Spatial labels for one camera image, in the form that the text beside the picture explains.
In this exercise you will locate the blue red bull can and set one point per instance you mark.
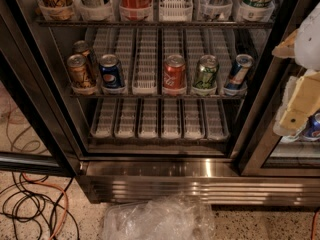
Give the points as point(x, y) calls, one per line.
point(241, 66)

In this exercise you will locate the clear plastic bag bin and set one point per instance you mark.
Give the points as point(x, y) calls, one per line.
point(174, 217)

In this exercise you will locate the wire shelf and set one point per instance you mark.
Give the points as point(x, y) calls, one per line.
point(185, 96)
point(156, 24)

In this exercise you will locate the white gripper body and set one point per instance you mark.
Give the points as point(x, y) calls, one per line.
point(308, 45)

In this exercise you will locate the glass fridge door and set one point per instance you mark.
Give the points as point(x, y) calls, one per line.
point(259, 151)
point(35, 140)

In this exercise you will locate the blue pepsi can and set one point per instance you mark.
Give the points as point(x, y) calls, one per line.
point(111, 71)

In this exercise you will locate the gold brown can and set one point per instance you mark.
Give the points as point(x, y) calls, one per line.
point(79, 71)
point(82, 47)

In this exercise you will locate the empty white tray shelf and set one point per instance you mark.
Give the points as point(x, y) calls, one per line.
point(145, 72)
point(175, 10)

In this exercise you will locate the red cola can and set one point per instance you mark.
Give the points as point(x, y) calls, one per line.
point(174, 72)

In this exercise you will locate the empty white tray top shelf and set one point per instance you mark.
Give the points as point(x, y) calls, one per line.
point(175, 10)

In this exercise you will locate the gold brown can rear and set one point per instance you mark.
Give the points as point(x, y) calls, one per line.
point(82, 47)

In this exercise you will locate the upper wire shelf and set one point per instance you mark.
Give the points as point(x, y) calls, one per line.
point(156, 24)

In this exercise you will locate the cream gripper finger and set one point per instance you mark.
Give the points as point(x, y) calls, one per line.
point(286, 48)
point(303, 103)

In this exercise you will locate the empty white tray middle shelf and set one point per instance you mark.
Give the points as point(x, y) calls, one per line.
point(145, 72)

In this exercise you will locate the stainless steel fridge cabinet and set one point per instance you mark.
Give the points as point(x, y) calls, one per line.
point(133, 149)

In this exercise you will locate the glass fridge door right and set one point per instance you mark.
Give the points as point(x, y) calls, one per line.
point(259, 151)

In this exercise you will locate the glass fridge door left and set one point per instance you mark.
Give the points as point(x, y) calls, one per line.
point(35, 140)

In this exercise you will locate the green soda can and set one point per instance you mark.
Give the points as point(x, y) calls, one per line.
point(206, 72)

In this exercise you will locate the middle wire shelf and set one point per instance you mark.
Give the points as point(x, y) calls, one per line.
point(185, 96)

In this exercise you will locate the blue can behind right door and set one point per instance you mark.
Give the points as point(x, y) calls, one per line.
point(312, 129)

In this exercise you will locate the gold brown can front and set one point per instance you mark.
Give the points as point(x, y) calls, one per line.
point(79, 71)

